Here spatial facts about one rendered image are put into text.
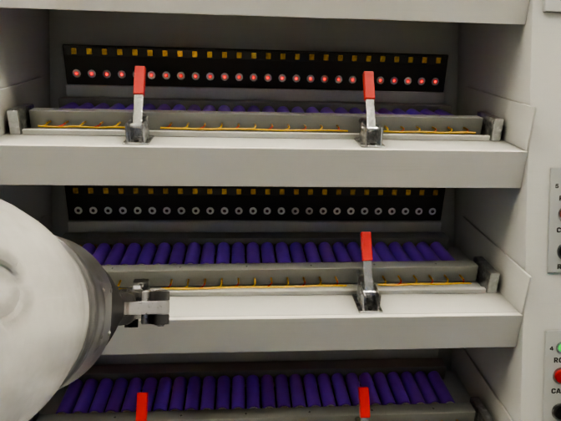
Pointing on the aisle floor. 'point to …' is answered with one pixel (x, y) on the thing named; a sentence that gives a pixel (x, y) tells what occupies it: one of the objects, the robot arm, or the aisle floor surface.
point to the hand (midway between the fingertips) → (121, 304)
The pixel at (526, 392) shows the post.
